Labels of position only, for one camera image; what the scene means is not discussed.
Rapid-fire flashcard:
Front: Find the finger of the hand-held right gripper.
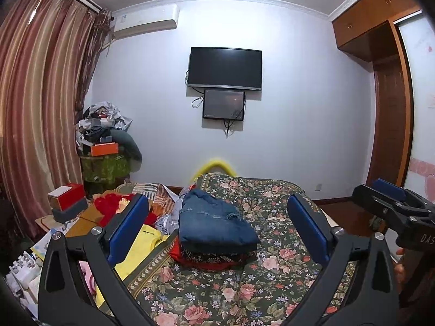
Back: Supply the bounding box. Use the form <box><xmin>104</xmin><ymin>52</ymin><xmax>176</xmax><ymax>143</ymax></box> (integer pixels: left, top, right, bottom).
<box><xmin>371</xmin><ymin>178</ymin><xmax>435</xmax><ymax>208</ymax></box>
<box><xmin>352</xmin><ymin>183</ymin><xmax>435</xmax><ymax>229</ymax></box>

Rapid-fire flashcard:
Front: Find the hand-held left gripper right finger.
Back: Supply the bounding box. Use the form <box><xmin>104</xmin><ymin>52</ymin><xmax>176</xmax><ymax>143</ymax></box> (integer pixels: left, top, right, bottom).
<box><xmin>282</xmin><ymin>193</ymin><xmax>400</xmax><ymax>326</ymax></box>

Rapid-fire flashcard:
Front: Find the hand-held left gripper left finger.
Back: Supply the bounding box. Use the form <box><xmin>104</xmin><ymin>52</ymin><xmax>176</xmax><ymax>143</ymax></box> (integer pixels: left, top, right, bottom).
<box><xmin>37</xmin><ymin>193</ymin><xmax>159</xmax><ymax>326</ymax></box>

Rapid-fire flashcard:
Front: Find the blue denim garment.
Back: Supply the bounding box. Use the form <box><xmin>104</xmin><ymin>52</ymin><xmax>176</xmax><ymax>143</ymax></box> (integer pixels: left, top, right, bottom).
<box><xmin>178</xmin><ymin>188</ymin><xmax>262</xmax><ymax>255</ymax></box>

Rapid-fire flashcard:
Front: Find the person's right hand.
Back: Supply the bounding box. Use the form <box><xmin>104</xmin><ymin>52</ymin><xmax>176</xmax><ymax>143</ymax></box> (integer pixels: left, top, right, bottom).
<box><xmin>395</xmin><ymin>246</ymin><xmax>407</xmax><ymax>282</ymax></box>

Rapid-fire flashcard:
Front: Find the yellow garment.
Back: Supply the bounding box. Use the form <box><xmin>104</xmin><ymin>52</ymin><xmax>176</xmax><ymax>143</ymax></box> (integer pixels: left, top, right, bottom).
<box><xmin>93</xmin><ymin>224</ymin><xmax>177</xmax><ymax>309</ymax></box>

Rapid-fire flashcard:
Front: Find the red fuzzy garment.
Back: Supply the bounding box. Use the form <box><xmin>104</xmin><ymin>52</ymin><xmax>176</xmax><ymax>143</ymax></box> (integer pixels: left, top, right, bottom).
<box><xmin>93</xmin><ymin>193</ymin><xmax>137</xmax><ymax>225</ymax></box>

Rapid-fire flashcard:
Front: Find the brown cardboard box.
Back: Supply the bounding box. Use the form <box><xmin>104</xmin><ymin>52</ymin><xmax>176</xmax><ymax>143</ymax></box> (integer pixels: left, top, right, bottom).
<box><xmin>34</xmin><ymin>207</ymin><xmax>113</xmax><ymax>239</ymax></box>

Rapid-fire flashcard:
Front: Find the plaid cloth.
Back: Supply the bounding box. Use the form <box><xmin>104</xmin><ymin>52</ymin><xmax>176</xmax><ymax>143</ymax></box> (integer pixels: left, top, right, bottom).
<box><xmin>116</xmin><ymin>181</ymin><xmax>181</xmax><ymax>225</ymax></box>

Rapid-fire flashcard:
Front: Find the floral bedspread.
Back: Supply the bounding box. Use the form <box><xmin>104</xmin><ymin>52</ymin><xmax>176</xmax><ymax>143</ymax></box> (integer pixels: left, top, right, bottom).
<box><xmin>124</xmin><ymin>173</ymin><xmax>357</xmax><ymax>326</ymax></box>

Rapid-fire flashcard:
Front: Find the grey box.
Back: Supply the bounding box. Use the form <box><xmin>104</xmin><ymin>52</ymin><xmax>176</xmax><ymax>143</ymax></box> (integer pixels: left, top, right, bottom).
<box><xmin>52</xmin><ymin>199</ymin><xmax>89</xmax><ymax>223</ymax></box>

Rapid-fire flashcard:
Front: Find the green cloth-covered stand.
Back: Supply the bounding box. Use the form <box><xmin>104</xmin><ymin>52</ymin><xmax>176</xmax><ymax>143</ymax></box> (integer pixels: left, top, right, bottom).
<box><xmin>80</xmin><ymin>153</ymin><xmax>132</xmax><ymax>191</ymax></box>

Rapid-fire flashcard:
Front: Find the red and white box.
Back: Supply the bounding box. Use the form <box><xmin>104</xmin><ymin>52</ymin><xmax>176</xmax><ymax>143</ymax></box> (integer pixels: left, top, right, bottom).
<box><xmin>48</xmin><ymin>183</ymin><xmax>86</xmax><ymax>211</ymax></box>

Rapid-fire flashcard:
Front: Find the orange box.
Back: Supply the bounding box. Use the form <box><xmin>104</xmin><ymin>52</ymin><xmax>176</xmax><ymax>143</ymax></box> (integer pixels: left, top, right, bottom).
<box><xmin>91</xmin><ymin>142</ymin><xmax>119</xmax><ymax>157</ymax></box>

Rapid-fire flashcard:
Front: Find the red patterned knit garment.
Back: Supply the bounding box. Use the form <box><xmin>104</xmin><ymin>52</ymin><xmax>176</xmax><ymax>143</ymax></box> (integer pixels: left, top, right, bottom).
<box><xmin>169</xmin><ymin>236</ymin><xmax>252</xmax><ymax>271</ymax></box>

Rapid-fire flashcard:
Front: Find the white sliding wardrobe door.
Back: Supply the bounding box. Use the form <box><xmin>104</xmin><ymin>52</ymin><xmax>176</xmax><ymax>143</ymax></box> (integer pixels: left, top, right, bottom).
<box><xmin>394</xmin><ymin>12</ymin><xmax>435</xmax><ymax>208</ymax></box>

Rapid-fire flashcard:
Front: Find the pile of household clutter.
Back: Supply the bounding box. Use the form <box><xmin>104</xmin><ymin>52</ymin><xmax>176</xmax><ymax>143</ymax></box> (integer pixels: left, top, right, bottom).
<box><xmin>75</xmin><ymin>101</ymin><xmax>133</xmax><ymax>150</ymax></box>

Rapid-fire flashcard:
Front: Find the pile of white packages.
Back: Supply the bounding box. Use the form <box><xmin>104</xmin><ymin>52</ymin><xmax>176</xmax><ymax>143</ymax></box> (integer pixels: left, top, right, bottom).
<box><xmin>6</xmin><ymin>234</ymin><xmax>46</xmax><ymax>315</ymax></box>

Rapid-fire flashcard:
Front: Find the striped brown curtain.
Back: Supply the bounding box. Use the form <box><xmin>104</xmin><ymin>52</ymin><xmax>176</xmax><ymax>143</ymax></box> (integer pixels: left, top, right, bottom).
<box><xmin>0</xmin><ymin>0</ymin><xmax>113</xmax><ymax>242</ymax></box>

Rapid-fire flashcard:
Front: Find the wooden overhead cabinet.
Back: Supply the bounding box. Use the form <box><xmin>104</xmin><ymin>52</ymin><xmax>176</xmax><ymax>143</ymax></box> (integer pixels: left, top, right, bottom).
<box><xmin>331</xmin><ymin>0</ymin><xmax>425</xmax><ymax>62</ymax></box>

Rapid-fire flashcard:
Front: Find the white air conditioner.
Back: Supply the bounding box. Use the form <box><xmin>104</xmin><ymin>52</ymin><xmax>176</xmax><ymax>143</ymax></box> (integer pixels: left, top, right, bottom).
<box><xmin>112</xmin><ymin>3</ymin><xmax>180</xmax><ymax>40</ymax></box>

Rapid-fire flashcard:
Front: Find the black monitor cable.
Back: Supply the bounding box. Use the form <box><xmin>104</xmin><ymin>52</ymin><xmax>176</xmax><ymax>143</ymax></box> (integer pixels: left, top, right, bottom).
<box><xmin>222</xmin><ymin>108</ymin><xmax>246</xmax><ymax>139</ymax></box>

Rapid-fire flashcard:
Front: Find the black television cable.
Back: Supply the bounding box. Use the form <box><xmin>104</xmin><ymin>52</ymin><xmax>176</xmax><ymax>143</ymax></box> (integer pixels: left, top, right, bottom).
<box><xmin>185</xmin><ymin>70</ymin><xmax>204</xmax><ymax>108</ymax></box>

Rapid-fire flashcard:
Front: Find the small black wall monitor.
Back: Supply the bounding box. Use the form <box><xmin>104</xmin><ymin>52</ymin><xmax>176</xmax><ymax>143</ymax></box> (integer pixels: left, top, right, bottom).
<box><xmin>203</xmin><ymin>88</ymin><xmax>246</xmax><ymax>121</ymax></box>

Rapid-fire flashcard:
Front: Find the black wall television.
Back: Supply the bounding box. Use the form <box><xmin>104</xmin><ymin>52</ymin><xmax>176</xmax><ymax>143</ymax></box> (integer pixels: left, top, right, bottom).
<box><xmin>188</xmin><ymin>46</ymin><xmax>263</xmax><ymax>92</ymax></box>

